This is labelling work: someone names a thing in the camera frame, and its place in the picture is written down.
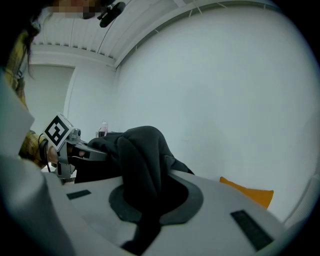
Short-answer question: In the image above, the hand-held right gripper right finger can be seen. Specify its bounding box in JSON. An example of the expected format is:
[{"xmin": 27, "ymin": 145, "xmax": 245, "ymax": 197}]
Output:
[{"xmin": 142, "ymin": 169, "xmax": 289, "ymax": 256}]

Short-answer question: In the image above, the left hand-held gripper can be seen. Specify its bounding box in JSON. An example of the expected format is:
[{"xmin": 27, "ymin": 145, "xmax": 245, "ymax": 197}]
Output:
[{"xmin": 42, "ymin": 112, "xmax": 109, "ymax": 180}]

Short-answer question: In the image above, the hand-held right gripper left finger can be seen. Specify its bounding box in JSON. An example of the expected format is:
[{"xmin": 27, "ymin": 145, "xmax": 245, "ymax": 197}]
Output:
[{"xmin": 43, "ymin": 173, "xmax": 141, "ymax": 256}]

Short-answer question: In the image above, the black garment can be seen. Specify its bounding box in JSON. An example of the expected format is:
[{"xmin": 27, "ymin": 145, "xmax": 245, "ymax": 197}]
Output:
[{"xmin": 73, "ymin": 125, "xmax": 196, "ymax": 255}]

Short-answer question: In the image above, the person's left forearm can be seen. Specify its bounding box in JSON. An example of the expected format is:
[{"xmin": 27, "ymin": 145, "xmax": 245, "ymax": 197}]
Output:
[{"xmin": 18, "ymin": 129, "xmax": 60, "ymax": 169}]

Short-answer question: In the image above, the black side cabinet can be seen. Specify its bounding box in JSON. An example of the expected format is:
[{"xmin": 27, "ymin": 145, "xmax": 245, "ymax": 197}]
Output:
[{"xmin": 95, "ymin": 129, "xmax": 125, "ymax": 139}]

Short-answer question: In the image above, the small clear bottle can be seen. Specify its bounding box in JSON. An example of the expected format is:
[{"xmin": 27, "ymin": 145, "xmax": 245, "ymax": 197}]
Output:
[{"xmin": 100, "ymin": 119, "xmax": 110, "ymax": 138}]

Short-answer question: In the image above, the square orange cushion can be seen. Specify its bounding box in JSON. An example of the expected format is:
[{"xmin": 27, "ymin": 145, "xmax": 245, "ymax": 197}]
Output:
[{"xmin": 219, "ymin": 176, "xmax": 275, "ymax": 210}]

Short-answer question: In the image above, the person's yellow plaid shirt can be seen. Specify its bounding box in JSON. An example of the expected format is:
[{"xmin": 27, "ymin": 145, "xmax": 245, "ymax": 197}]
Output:
[{"xmin": 4, "ymin": 32, "xmax": 29, "ymax": 109}]

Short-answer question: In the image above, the person's face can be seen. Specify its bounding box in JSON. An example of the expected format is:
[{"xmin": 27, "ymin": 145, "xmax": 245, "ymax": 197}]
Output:
[{"xmin": 48, "ymin": 0, "xmax": 103, "ymax": 20}]

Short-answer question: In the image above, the black wrist strap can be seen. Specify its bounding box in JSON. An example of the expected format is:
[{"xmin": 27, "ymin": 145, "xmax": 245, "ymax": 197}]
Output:
[{"xmin": 37, "ymin": 133, "xmax": 52, "ymax": 174}]

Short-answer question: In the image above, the black head-mounted camera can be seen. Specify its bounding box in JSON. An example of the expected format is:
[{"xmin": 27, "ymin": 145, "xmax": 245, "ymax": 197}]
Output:
[{"xmin": 82, "ymin": 1, "xmax": 127, "ymax": 28}]

